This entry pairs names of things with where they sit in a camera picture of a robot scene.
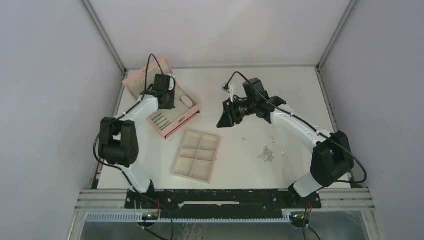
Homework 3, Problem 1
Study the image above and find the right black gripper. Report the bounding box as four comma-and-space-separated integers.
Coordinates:
216, 97, 256, 129

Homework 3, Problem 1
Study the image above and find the silver hoop necklace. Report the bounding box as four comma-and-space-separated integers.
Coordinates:
140, 67, 157, 87

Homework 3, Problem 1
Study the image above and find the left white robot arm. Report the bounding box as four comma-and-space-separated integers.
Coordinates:
93, 74, 177, 209

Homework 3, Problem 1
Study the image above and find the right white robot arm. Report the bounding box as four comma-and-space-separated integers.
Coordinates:
216, 78, 355, 208

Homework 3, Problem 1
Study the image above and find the pink jewelry box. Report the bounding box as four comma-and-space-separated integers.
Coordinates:
122, 56, 201, 139

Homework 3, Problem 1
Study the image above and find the beige six-compartment tray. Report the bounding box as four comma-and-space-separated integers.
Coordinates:
172, 130, 222, 184

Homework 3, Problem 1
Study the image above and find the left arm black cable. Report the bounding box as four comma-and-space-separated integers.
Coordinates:
92, 53, 176, 200

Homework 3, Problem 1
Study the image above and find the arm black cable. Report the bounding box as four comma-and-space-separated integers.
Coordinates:
92, 53, 176, 200
224, 71, 369, 185

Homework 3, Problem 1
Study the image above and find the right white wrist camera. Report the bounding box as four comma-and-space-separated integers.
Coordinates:
222, 82, 236, 102

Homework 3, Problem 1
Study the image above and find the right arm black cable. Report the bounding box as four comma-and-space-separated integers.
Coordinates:
224, 71, 369, 185

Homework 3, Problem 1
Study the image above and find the silver chain pile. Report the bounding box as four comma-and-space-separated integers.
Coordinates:
257, 145, 276, 163

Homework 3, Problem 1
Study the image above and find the black mounting base plate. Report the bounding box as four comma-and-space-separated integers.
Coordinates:
124, 189, 322, 218

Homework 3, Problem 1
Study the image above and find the white slotted cable duct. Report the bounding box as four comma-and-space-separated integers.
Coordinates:
85, 211, 293, 223

